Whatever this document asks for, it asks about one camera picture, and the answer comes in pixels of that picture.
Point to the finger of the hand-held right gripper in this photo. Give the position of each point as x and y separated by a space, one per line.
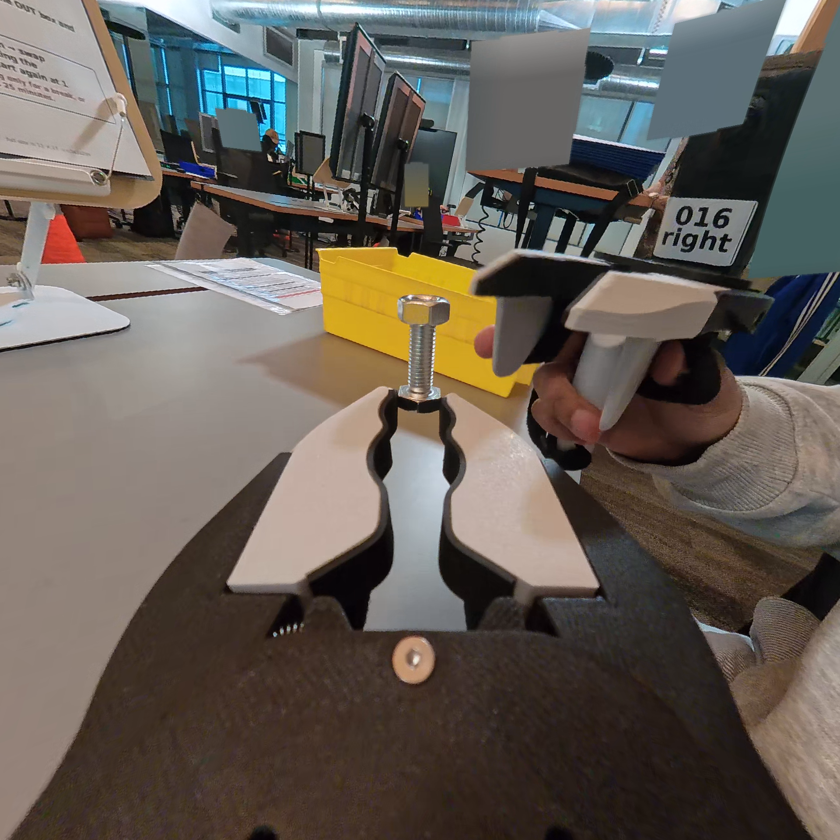
518 328
643 305

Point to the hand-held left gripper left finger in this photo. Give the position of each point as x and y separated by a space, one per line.
315 512

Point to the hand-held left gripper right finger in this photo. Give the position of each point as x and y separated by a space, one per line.
518 518

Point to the steel hex nut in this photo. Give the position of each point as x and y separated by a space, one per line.
423 310

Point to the steel bolt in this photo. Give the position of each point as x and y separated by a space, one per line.
421 358

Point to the yellow plastic bin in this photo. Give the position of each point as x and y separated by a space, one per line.
367 308

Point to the person's right forearm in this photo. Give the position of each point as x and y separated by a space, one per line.
774 459

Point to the standing desk with orange top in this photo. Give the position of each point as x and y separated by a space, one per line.
558 180

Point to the grey desk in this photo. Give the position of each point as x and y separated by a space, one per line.
164 426

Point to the long office desk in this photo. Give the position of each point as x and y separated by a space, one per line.
275 197

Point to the person's right hand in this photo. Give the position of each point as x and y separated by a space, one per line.
656 426

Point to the black office chair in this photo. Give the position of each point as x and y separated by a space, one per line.
433 223

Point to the blue jacket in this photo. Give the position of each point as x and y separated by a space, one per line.
787 315

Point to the black monitor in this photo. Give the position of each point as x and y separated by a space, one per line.
436 157

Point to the monitor on pole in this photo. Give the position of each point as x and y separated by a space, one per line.
397 131
358 105

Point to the laminated paper sheet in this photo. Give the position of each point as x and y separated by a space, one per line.
249 282

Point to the person's striped shirt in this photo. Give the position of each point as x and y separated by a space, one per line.
728 646

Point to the grey board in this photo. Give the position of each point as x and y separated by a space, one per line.
203 233

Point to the white document stand with board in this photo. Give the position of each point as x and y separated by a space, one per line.
59 318

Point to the brown bag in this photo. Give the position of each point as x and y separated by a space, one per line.
88 222

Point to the printed instruction sheet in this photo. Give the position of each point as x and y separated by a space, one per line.
59 98

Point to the silver ventilation duct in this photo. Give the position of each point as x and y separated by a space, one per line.
394 10

